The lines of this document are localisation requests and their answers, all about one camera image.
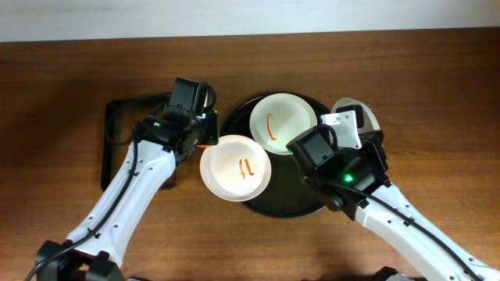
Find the black rectangular tray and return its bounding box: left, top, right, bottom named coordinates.
left=100, top=92, right=171, bottom=191

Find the round black tray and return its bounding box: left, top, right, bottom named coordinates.
left=220, top=93, right=325, bottom=219

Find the white plate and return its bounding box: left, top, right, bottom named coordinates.
left=200, top=135, right=272, bottom=202
left=249, top=93, right=318, bottom=155

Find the grey-white plate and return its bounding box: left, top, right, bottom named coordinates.
left=331, top=98, right=380, bottom=133

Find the orange green sponge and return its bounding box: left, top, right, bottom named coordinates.
left=197, top=109, right=220, bottom=147

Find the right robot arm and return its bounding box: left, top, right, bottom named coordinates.
left=287, top=125, right=499, bottom=280

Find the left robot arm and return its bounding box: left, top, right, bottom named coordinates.
left=26, top=77, right=219, bottom=280

